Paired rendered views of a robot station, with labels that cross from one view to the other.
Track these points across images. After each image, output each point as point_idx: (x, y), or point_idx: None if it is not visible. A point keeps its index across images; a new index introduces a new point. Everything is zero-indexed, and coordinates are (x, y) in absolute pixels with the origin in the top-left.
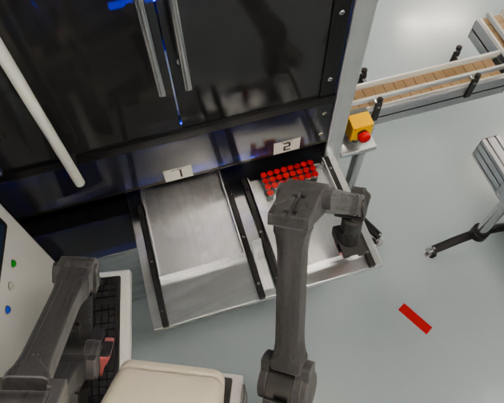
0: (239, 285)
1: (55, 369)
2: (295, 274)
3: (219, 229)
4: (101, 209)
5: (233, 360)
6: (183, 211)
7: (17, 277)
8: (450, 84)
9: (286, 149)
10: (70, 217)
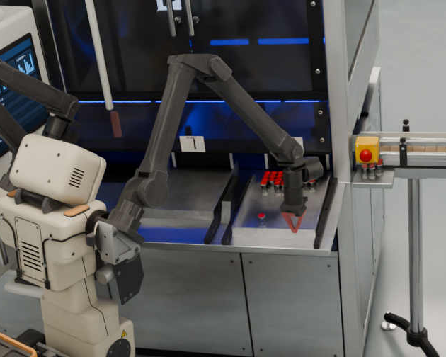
0: (195, 233)
1: (13, 85)
2: (170, 94)
3: (208, 201)
4: (130, 177)
5: None
6: (189, 186)
7: None
8: None
9: None
10: (105, 176)
